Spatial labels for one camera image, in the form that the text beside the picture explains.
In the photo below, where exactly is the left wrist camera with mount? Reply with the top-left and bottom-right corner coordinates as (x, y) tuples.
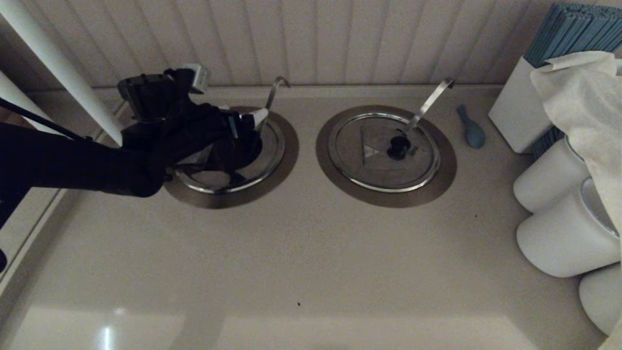
(118, 63), (212, 122)

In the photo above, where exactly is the steel ladle with hooked handle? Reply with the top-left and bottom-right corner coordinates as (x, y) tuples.
(256, 76), (291, 133)
(402, 78), (456, 136)

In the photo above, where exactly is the brushed steel well ring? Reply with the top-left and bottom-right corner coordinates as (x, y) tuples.
(163, 106), (299, 210)
(316, 105), (457, 209)

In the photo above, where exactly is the white rectangular holder box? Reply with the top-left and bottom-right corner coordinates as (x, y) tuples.
(488, 56), (567, 154)

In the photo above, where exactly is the long white pole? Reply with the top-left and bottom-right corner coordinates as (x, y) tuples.
(0, 0), (123, 146)

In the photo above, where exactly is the short white pole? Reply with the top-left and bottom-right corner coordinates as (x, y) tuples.
(0, 72), (30, 112)

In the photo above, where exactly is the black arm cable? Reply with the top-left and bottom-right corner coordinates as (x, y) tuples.
(0, 97), (93, 142)

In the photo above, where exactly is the small blue spoon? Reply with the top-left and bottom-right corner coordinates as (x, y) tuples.
(457, 105), (486, 149)

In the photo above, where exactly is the white cylindrical container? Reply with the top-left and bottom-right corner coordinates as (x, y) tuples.
(517, 177), (622, 279)
(514, 136), (591, 214)
(578, 262), (622, 336)

